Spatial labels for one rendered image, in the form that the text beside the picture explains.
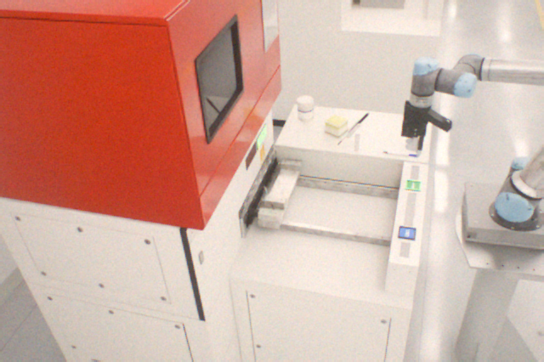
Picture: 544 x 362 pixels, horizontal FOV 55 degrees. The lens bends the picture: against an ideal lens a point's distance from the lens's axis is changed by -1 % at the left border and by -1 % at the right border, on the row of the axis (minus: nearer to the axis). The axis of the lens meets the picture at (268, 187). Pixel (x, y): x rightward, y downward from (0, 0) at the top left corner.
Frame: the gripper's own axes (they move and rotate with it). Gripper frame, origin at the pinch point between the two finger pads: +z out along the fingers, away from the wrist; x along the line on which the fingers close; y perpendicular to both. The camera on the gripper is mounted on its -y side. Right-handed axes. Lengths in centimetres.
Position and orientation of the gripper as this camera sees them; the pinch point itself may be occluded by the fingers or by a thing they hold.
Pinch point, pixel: (420, 154)
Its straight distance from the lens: 193.0
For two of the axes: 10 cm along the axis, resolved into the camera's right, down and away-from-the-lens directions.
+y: -9.6, -1.3, 2.6
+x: -2.8, 6.1, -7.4
